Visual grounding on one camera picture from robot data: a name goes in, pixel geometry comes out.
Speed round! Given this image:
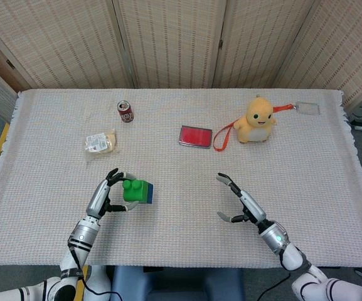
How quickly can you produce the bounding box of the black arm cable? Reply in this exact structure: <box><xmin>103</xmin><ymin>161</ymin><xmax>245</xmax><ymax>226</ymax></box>
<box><xmin>67</xmin><ymin>240</ymin><xmax>117</xmax><ymax>301</ymax></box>

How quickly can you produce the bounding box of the white woven tablecloth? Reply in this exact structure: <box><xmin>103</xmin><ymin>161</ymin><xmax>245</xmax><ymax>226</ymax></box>
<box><xmin>0</xmin><ymin>88</ymin><xmax>362</xmax><ymax>269</ymax></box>

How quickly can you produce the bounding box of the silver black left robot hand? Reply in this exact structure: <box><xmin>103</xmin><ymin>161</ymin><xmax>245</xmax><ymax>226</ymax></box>
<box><xmin>85</xmin><ymin>168</ymin><xmax>141</xmax><ymax>220</ymax></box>

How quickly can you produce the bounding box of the green toy block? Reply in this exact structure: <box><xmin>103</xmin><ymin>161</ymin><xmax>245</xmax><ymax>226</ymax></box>
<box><xmin>122</xmin><ymin>178</ymin><xmax>149</xmax><ymax>204</ymax></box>

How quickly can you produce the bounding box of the blue toy block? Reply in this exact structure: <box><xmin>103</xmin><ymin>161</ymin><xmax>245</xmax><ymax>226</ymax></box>
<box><xmin>145</xmin><ymin>182</ymin><xmax>155</xmax><ymax>206</ymax></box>

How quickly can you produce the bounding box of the beige folding screen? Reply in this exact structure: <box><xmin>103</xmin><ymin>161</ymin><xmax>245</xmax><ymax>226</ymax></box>
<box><xmin>0</xmin><ymin>0</ymin><xmax>362</xmax><ymax>109</ymax></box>

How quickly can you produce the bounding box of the yellow plush dinosaur toy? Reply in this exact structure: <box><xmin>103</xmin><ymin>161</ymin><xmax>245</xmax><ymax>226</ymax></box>
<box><xmin>233</xmin><ymin>94</ymin><xmax>278</xmax><ymax>144</ymax></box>

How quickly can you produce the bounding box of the white robot column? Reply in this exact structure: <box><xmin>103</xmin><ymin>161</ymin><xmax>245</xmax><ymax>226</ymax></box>
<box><xmin>83</xmin><ymin>265</ymin><xmax>112</xmax><ymax>301</ymax></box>

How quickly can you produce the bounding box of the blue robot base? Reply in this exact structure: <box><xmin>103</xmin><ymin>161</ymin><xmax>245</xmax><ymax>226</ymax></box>
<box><xmin>110</xmin><ymin>265</ymin><xmax>246</xmax><ymax>301</ymax></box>

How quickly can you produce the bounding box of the clear packet of yellow snack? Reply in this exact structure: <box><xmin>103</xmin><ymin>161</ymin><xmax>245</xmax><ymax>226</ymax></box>
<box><xmin>83</xmin><ymin>129</ymin><xmax>120</xmax><ymax>157</ymax></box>

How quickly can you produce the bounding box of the orange lanyard strap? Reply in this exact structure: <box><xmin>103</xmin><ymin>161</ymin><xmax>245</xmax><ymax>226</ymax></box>
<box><xmin>213</xmin><ymin>103</ymin><xmax>299</xmax><ymax>153</ymax></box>

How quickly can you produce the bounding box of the clear badge holder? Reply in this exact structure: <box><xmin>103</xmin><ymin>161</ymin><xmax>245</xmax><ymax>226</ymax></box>
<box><xmin>295</xmin><ymin>101</ymin><xmax>321</xmax><ymax>115</ymax></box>

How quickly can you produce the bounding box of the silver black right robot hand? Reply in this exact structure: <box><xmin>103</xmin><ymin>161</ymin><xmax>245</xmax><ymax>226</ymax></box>
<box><xmin>215</xmin><ymin>172</ymin><xmax>268</xmax><ymax>225</ymax></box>

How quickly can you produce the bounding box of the red soda can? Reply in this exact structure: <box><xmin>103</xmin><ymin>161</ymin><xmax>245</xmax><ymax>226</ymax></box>
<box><xmin>116</xmin><ymin>100</ymin><xmax>135</xmax><ymax>124</ymax></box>

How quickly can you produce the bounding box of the black plug with cable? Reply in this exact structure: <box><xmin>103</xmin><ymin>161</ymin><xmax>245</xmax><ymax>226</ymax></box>
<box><xmin>349</xmin><ymin>106</ymin><xmax>362</xmax><ymax>125</ymax></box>

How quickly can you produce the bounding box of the red card case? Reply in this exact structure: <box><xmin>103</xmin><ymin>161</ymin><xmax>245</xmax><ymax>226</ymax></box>
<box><xmin>178</xmin><ymin>125</ymin><xmax>213</xmax><ymax>149</ymax></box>

